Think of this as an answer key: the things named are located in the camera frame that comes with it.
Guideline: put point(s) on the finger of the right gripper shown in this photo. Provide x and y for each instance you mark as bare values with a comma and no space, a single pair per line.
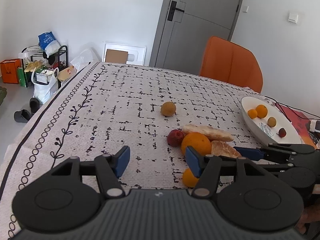
277,153
296,177

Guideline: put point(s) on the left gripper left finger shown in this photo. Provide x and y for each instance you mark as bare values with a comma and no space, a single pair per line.
70,194

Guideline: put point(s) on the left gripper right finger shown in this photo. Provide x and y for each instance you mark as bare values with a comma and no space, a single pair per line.
244,193

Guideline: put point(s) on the dark red-brown fruit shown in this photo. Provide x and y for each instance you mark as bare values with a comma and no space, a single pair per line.
282,132

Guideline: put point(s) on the yellow-green round fruit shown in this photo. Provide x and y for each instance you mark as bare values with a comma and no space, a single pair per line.
271,122

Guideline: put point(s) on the medium orange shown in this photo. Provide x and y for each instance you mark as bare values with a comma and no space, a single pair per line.
262,111

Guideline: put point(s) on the small kumquat orange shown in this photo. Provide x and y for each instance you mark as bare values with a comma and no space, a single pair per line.
252,113

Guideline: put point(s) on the small tangerine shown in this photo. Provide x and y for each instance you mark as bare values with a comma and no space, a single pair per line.
188,179

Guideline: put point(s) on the long pomelo peel piece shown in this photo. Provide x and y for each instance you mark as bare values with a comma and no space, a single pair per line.
209,132

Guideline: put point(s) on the large orange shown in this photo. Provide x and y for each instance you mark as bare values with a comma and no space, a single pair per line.
198,141

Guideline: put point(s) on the red lychee fruit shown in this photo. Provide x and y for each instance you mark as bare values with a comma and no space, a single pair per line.
175,138

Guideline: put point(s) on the brown round fruit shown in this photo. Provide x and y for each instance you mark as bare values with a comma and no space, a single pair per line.
168,109

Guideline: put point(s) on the right hand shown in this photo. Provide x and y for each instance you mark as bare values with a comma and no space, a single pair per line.
310,214

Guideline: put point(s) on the red orange placemat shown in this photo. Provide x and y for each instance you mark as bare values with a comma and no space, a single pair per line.
301,123

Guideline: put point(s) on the white ceramic plate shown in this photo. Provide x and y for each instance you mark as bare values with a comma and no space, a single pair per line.
261,130

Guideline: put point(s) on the black slippers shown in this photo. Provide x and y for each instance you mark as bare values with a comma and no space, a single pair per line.
23,116

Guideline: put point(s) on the patterned white tablecloth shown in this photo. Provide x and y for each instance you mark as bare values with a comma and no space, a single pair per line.
108,106

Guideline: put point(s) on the white shopping bag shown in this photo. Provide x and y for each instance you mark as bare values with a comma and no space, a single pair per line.
44,92

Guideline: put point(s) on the orange chair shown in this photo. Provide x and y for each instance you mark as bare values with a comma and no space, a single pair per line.
231,63

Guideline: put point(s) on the green paper bag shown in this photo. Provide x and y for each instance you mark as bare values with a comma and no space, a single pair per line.
22,77

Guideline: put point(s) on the clear plastic bag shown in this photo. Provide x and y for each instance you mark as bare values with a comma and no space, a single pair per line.
84,58

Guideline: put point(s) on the orange paper bag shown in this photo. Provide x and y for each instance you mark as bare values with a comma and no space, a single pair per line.
9,70

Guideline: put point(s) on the black metal rack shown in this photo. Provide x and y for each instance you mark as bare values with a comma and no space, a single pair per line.
35,53

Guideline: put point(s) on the brown cardboard piece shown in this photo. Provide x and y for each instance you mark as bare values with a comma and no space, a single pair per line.
116,56

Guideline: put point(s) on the blue white plastic bag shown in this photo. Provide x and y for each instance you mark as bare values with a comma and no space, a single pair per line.
48,43

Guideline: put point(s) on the white foam packaging board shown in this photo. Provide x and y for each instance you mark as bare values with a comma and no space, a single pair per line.
136,55

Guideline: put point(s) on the grey door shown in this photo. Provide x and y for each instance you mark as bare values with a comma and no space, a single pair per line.
179,44

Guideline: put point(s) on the white wall switch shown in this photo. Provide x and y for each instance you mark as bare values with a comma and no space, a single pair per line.
293,17

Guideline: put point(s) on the small wall switch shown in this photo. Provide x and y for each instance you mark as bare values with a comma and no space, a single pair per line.
245,9

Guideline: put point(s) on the black door handle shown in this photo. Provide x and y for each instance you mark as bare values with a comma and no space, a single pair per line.
172,10

